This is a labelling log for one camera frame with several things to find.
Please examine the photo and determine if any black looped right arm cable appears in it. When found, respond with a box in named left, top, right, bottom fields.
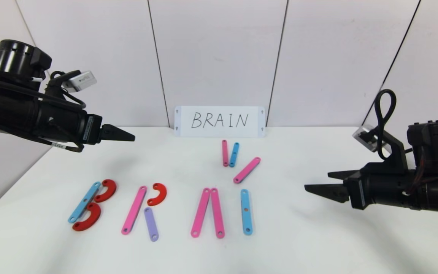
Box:
left=374, top=89, right=397, bottom=160

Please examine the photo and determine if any short blue bar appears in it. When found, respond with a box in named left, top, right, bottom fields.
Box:
left=229, top=142, right=240, bottom=168

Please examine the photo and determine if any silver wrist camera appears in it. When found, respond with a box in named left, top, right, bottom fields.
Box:
left=67, top=71, right=98, bottom=93
left=352, top=125, right=380, bottom=153

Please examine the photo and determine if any black camera bracket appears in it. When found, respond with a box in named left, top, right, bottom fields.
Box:
left=367, top=129, right=409, bottom=172
left=45, top=70, right=86, bottom=109

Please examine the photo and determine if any short purple bar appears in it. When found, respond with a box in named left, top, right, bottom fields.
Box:
left=144, top=207, right=159, bottom=242

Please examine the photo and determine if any red C-shaped piece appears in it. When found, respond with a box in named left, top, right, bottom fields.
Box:
left=72, top=202, right=101, bottom=232
left=147, top=183, right=167, bottom=206
left=94, top=179, right=117, bottom=203

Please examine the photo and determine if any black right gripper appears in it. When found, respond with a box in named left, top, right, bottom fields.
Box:
left=304, top=169, right=422, bottom=211

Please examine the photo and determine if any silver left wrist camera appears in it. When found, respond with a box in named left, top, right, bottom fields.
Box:
left=67, top=71, right=98, bottom=93

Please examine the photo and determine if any black right camera bracket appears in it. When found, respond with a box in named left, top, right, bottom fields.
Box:
left=367, top=129, right=409, bottom=172

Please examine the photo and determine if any white sign reading BRAIN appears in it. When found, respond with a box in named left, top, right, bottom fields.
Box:
left=174, top=106, right=266, bottom=138

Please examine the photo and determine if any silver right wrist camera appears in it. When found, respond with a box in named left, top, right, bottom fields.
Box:
left=352, top=125, right=380, bottom=153

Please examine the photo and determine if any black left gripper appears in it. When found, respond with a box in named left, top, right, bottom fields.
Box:
left=35, top=99, right=136, bottom=146

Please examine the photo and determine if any black left camera bracket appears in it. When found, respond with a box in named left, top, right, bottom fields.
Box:
left=45, top=70, right=86, bottom=109

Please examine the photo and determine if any long pink bar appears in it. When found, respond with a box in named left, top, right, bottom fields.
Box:
left=121, top=186, right=148, bottom=235
left=233, top=157, right=261, bottom=184
left=190, top=188, right=211, bottom=239
left=210, top=188, right=225, bottom=239

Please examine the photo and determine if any long blue bar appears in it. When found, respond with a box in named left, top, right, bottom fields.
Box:
left=67, top=181, right=101, bottom=224
left=240, top=189, right=253, bottom=236

